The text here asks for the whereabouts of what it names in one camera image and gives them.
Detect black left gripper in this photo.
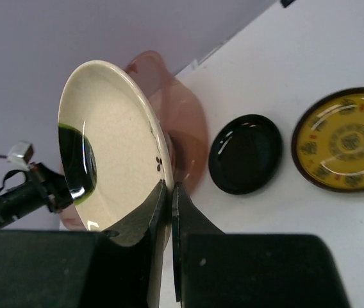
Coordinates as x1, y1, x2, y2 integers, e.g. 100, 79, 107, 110
1, 163, 72, 214

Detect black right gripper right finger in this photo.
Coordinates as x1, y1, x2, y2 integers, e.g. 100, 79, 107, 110
172, 183, 350, 307

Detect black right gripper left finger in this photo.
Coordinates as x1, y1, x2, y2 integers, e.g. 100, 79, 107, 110
0, 181, 168, 307

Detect cream floral plate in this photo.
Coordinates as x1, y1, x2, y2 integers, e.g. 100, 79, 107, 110
58, 60, 174, 232

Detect yellow patterned plate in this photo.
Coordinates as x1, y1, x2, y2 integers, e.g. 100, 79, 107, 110
291, 87, 364, 193

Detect transparent pink plastic bin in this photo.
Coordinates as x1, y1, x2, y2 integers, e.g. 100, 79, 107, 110
60, 51, 209, 230

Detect black plate right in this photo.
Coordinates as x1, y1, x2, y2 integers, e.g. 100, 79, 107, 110
208, 114, 283, 195

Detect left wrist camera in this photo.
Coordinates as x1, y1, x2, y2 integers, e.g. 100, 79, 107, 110
6, 141, 34, 171

